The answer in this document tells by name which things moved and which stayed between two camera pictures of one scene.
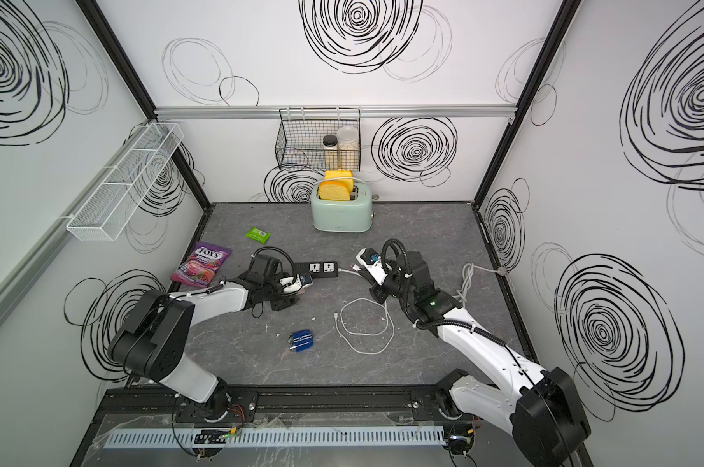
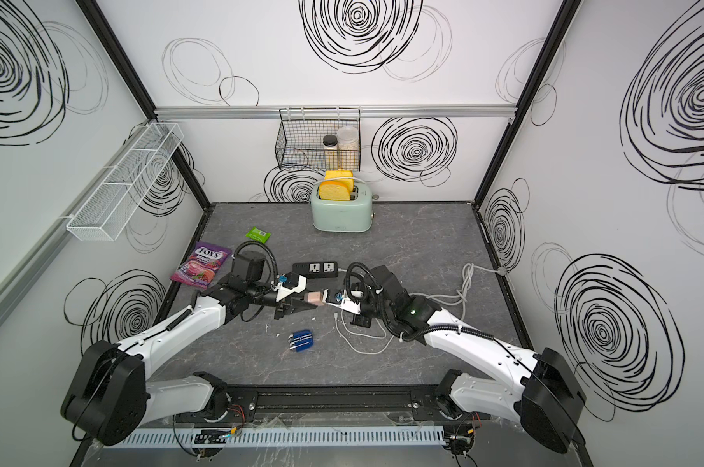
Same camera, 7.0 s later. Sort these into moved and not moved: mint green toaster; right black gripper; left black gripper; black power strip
Moved: right black gripper
Not moved: left black gripper; mint green toaster; black power strip
